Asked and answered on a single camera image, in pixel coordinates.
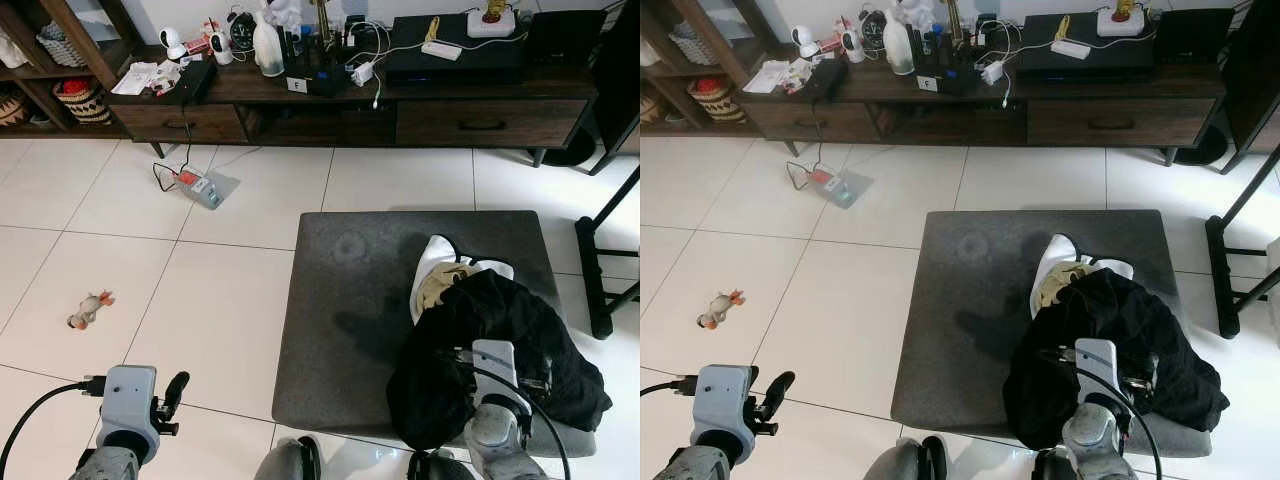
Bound grey white woven basket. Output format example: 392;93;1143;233
38;22;89;69
670;22;716;66

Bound plain black box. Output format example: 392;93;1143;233
1155;8;1236;66
525;8;608;67

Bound dark grey ottoman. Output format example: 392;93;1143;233
890;208;1213;459
272;210;598;459

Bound black flat device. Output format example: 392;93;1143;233
785;58;851;104
150;58;219;106

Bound white papers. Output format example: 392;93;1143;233
110;62;181;96
745;60;813;96

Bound black clothes rack chrome bar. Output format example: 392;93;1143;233
575;165;641;341
1205;140;1280;341

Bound patterned woven basket red lining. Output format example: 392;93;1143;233
52;78;113;126
688;78;741;123

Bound black box white label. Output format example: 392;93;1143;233
285;45;351;98
915;45;986;96

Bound white crumpled garment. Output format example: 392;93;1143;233
410;235;516;326
1030;233;1136;321

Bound grey red floor power strip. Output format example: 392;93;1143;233
808;165;856;209
175;168;223;209

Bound small animal toy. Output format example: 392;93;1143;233
66;290;116;331
697;288;746;331

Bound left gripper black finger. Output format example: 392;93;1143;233
764;370;797;419
163;371;191;419

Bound white bottle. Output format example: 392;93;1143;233
252;10;286;78
882;8;916;76

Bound wide black media player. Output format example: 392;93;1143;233
1018;15;1161;84
385;15;531;86

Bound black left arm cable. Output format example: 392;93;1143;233
0;375;106;476
640;375;701;401

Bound white base with figurine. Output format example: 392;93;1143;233
467;0;518;39
1097;0;1146;38

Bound dark wood TV console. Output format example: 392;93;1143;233
735;45;1236;169
105;45;613;169

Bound black garment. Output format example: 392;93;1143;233
1003;268;1231;451
387;270;613;451

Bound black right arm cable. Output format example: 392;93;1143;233
1075;365;1166;480
470;365;571;480

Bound robot right leg silver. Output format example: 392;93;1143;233
408;450;471;480

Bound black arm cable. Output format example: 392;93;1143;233
0;375;106;476
1075;365;1166;480
470;365;571;480
640;375;701;401

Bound black alarm clock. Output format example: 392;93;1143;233
228;10;259;53
858;10;889;51

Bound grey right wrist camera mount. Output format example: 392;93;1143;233
1075;338;1121;401
470;340;519;401

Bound dark wood bookshelf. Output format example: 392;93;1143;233
640;0;761;136
0;0;131;136

